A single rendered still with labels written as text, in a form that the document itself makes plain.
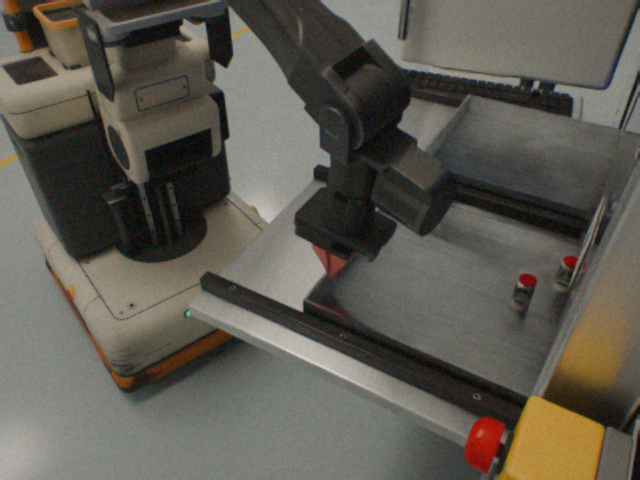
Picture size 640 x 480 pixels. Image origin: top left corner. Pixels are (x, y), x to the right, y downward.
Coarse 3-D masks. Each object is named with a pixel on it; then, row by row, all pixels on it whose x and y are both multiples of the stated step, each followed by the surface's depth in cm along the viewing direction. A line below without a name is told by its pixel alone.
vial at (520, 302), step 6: (516, 288) 66; (522, 288) 65; (528, 288) 65; (516, 294) 66; (522, 294) 65; (528, 294) 65; (516, 300) 66; (522, 300) 66; (528, 300) 66; (516, 306) 67; (522, 306) 67; (528, 306) 67
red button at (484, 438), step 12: (480, 420) 42; (492, 420) 42; (480, 432) 41; (492, 432) 41; (468, 444) 41; (480, 444) 41; (492, 444) 40; (504, 444) 42; (468, 456) 41; (480, 456) 41; (492, 456) 40; (480, 468) 41
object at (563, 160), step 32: (448, 128) 96; (480, 128) 100; (512, 128) 100; (544, 128) 99; (576, 128) 96; (608, 128) 94; (448, 160) 92; (480, 160) 92; (512, 160) 92; (544, 160) 92; (576, 160) 92; (608, 160) 92; (512, 192) 81; (544, 192) 85; (576, 192) 85
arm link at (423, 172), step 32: (320, 128) 50; (352, 128) 47; (384, 128) 52; (352, 160) 51; (384, 160) 50; (416, 160) 50; (384, 192) 51; (416, 192) 49; (448, 192) 51; (416, 224) 50
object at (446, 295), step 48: (432, 240) 77; (480, 240) 77; (528, 240) 74; (336, 288) 70; (384, 288) 70; (432, 288) 70; (480, 288) 70; (384, 336) 60; (432, 336) 64; (480, 336) 64; (528, 336) 64; (480, 384) 57; (528, 384) 60
